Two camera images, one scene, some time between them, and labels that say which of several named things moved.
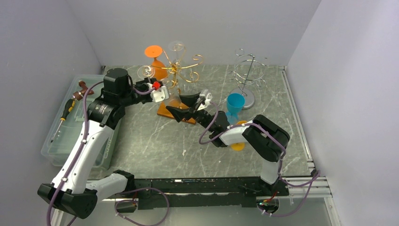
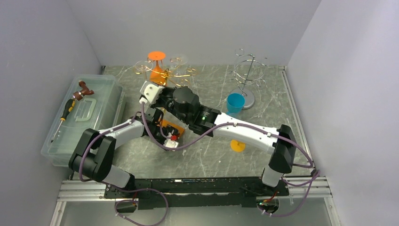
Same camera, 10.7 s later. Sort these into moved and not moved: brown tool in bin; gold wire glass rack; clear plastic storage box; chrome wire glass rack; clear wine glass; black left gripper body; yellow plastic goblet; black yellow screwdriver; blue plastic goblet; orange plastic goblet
Moved: clear wine glass; black left gripper body; orange plastic goblet; gold wire glass rack
Not moved: blue plastic goblet; yellow plastic goblet; brown tool in bin; black yellow screwdriver; clear plastic storage box; chrome wire glass rack
